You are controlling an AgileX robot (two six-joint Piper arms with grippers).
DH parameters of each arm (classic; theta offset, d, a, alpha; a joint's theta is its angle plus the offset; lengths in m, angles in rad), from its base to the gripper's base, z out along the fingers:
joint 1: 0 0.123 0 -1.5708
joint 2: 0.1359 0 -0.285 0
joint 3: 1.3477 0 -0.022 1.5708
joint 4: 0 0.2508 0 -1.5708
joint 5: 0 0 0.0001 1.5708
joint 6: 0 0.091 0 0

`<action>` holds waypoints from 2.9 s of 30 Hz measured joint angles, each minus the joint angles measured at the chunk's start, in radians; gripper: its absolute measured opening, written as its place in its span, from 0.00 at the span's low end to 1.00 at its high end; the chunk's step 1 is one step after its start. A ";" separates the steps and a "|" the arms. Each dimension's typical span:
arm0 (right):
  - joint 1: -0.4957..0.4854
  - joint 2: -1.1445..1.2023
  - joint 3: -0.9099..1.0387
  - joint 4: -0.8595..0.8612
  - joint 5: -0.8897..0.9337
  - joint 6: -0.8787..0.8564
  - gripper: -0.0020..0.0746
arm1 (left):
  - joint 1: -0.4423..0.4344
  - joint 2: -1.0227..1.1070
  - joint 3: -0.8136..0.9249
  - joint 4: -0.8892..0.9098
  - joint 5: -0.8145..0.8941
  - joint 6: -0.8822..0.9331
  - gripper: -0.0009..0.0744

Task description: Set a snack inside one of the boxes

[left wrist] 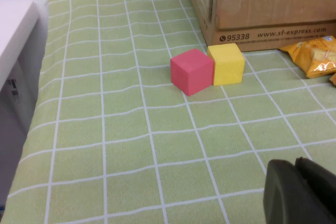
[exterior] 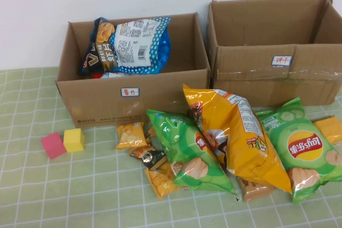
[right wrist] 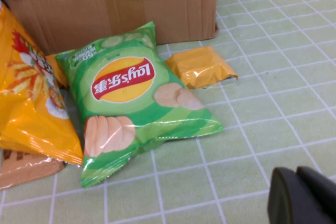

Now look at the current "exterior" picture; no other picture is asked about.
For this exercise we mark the pink foam cube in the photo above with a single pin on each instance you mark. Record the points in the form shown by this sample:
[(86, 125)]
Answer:
[(53, 145)]

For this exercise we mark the green checked tablecloth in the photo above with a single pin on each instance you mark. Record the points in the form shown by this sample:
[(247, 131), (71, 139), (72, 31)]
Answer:
[(80, 198)]

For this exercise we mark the pale blue snack bag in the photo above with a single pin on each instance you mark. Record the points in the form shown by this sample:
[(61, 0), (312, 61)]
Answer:
[(115, 74)]

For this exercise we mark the black brown snack packet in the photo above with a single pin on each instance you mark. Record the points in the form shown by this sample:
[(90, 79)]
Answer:
[(149, 157)]

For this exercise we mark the small yellow cracker packet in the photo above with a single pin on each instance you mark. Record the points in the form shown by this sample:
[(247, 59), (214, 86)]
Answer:
[(131, 137)]

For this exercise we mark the green Lay's chips bag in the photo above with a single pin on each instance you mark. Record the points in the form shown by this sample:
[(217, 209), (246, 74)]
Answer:
[(302, 148), (181, 142)]

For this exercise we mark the cardboard box with F2 print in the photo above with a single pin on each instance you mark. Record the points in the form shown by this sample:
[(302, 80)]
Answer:
[(160, 92)]

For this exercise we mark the white blue polka dot bag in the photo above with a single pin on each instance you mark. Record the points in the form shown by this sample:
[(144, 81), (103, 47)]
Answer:
[(133, 43)]

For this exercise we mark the dark blue shrimp chips bag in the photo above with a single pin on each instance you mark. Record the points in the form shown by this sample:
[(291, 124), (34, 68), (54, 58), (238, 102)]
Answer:
[(99, 57)]

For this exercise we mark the orange biscuit packet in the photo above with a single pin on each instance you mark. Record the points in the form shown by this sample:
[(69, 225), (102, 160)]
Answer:
[(330, 129)]

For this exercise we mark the white label with red writing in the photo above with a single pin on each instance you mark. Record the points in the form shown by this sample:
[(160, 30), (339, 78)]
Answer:
[(282, 60), (130, 92)]

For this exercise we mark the brown wafer bar packet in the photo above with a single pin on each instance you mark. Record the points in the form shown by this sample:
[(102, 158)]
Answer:
[(256, 192)]

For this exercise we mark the yellow biscuit packet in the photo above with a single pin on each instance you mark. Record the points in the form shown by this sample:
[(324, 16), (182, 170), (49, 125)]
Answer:
[(160, 182)]

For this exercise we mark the large yellow chips bag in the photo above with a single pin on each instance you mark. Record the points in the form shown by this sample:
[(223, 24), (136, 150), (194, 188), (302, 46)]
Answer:
[(240, 137)]

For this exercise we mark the yellow foam cube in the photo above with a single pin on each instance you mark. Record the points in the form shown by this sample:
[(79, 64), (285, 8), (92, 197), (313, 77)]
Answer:
[(73, 141)]

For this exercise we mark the small orange snack packet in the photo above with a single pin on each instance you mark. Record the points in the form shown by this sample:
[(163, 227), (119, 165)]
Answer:
[(152, 132)]

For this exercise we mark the large taped cardboard box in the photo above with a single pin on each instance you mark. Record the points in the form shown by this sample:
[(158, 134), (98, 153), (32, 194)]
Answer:
[(253, 83)]

